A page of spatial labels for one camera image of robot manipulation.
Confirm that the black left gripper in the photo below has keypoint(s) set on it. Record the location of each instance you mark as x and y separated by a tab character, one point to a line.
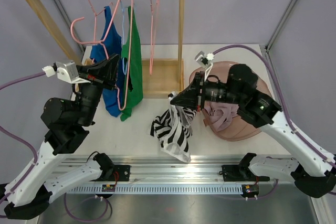
102	73

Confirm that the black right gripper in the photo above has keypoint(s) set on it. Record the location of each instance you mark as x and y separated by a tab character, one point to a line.
191	96

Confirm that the black white striped tank top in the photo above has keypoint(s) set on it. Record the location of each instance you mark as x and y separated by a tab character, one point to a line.
173	129

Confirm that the pale pink tank top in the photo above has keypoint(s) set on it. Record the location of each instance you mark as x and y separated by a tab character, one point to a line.
221	115

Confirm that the pink wire hanger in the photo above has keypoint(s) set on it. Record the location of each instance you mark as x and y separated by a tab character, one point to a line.
154	16

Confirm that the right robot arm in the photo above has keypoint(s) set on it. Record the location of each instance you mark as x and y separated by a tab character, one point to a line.
312	171

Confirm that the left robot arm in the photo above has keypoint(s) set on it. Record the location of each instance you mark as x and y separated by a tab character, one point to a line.
32	191

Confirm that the green tank top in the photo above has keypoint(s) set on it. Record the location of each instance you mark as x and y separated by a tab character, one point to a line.
135	85

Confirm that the blue tank top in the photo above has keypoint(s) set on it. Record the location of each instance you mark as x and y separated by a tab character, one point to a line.
113	46

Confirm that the pink hanger under blue top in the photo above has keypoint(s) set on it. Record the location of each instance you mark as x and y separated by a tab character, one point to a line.
103	46

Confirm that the wooden clothes rack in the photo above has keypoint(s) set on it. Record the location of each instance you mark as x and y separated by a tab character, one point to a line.
168	74

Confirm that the pink translucent plastic basin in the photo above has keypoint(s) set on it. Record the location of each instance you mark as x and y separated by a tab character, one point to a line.
238	129

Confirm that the light blue wire hanger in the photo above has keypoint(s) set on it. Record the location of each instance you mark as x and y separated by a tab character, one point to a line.
124	61

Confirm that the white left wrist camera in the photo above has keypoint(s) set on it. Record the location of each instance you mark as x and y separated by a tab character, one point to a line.
66	72

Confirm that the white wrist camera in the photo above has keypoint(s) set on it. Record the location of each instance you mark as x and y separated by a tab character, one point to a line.
66	72
205	61

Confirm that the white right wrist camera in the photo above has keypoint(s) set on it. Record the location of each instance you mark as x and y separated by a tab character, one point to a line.
205	61

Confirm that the aluminium frame post left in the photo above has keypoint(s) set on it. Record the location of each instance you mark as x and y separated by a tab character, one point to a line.
66	19

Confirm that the aluminium frame post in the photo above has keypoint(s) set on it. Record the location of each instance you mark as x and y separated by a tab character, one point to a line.
66	19
280	25

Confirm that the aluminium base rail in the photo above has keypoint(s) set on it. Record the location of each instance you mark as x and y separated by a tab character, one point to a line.
154	177

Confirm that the aluminium frame post right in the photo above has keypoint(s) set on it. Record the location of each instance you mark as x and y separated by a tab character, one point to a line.
280	25

